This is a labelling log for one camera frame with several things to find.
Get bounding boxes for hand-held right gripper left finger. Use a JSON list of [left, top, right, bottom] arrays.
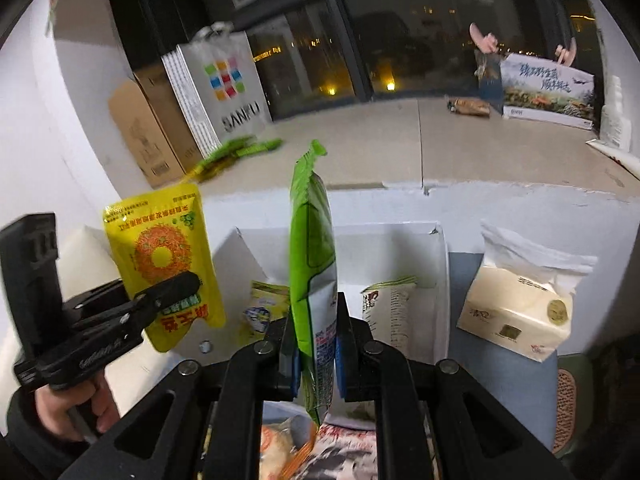
[[57, 316, 302, 480]]

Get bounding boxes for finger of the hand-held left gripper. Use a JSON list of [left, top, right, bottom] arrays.
[[61, 271, 202, 333]]

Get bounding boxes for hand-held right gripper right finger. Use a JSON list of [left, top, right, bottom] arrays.
[[336, 292, 576, 480]]

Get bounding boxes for cream snack packet brown print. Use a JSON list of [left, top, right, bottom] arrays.
[[361, 276, 418, 358]]

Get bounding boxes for small yellow snack packet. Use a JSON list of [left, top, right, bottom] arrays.
[[240, 280, 292, 348]]

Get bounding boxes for orange snack packet clear wrap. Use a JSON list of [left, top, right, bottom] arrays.
[[261, 412, 321, 480]]

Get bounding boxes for green snack packet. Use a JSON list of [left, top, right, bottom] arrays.
[[289, 140, 341, 426]]

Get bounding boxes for white cardboard box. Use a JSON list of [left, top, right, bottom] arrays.
[[205, 220, 451, 431]]

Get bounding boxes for person's left forearm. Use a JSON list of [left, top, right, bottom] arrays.
[[0, 389, 68, 480]]

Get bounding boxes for person's left hand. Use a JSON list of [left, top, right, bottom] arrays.
[[35, 376, 122, 443]]

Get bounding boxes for red print snack packet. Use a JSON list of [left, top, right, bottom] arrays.
[[310, 422, 381, 480]]

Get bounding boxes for blue-grey tablecloth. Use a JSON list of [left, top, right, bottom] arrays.
[[260, 252, 563, 453]]

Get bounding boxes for pile of green stick packets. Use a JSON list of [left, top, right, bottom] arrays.
[[182, 135, 283, 183]]

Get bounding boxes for cream tissue pack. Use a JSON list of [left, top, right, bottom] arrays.
[[456, 219, 598, 363]]

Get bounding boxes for flat brown cardboard box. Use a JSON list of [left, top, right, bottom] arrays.
[[109, 80, 186, 191]]

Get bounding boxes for white striped box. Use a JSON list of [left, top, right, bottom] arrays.
[[161, 45, 221, 158]]

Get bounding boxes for white bag coloured squares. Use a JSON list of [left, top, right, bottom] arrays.
[[177, 22, 273, 148]]

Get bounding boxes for green object with orange pad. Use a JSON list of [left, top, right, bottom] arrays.
[[552, 355, 596, 458]]

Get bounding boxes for dark blue printed bag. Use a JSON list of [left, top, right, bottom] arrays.
[[475, 52, 503, 111]]

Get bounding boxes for landscape printed box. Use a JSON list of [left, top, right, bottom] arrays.
[[500, 52, 597, 131]]

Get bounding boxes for white flat packet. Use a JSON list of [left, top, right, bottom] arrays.
[[587, 140, 640, 181]]

